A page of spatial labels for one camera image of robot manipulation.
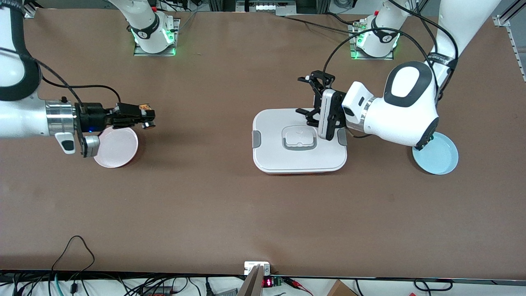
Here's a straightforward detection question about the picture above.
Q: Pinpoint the orange push-button switch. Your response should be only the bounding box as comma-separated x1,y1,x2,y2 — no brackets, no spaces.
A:
139,104,156,130

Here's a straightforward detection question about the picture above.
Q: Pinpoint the pink round plate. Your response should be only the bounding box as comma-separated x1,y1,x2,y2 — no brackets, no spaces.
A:
94,127,139,169

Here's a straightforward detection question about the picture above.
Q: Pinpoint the white lunch box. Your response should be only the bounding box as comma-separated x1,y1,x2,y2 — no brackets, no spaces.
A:
251,108,348,175

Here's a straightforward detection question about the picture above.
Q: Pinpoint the white lit device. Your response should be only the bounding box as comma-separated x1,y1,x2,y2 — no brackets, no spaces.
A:
235,0,297,17

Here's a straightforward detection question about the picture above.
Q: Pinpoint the light blue round plate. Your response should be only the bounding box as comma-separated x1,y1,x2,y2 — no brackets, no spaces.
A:
412,132,459,176

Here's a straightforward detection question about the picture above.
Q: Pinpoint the small white electronics box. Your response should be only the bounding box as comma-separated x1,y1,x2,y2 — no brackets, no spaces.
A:
244,261,271,275

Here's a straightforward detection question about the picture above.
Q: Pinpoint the red clip lead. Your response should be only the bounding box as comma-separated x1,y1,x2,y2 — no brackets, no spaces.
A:
284,276,314,296

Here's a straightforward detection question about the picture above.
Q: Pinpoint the brown cardboard box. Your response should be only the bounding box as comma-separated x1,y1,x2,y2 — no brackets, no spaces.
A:
327,280,359,296

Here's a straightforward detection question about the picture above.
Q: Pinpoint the aluminium bar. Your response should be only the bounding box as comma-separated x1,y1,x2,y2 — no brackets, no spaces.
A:
238,264,264,296

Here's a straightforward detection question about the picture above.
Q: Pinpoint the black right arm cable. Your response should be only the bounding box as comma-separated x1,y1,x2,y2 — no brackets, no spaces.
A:
0,47,122,108

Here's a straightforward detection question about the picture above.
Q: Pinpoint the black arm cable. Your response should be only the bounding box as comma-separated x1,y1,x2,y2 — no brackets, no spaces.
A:
0,47,122,108
323,0,459,101

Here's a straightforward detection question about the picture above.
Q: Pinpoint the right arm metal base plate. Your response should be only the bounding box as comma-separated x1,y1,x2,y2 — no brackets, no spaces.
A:
134,18,180,57

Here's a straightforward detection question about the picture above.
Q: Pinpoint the black cable on table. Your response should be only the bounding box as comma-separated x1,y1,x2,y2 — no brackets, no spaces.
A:
283,15,363,37

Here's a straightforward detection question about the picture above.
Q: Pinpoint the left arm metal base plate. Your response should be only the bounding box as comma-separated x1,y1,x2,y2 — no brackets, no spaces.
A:
349,23,394,61

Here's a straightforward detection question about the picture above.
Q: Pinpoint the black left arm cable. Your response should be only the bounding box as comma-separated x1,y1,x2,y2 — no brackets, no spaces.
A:
323,0,459,101

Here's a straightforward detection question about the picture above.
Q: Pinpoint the black looped cable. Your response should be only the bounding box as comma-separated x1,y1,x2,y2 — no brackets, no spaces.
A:
51,235,96,275

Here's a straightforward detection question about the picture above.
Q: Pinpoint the aluminium corner bracket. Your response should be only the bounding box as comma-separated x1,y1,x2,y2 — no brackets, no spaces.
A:
23,0,42,19

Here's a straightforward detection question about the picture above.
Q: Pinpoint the perforated metal rail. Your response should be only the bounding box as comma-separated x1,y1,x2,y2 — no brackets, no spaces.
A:
506,25,526,83

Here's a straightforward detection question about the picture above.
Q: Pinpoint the aluminium frame profile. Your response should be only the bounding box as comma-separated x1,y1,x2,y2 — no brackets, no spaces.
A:
492,0,526,28

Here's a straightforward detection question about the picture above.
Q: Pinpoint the black coiled cable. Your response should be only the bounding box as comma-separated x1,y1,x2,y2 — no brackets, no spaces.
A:
413,278,453,293

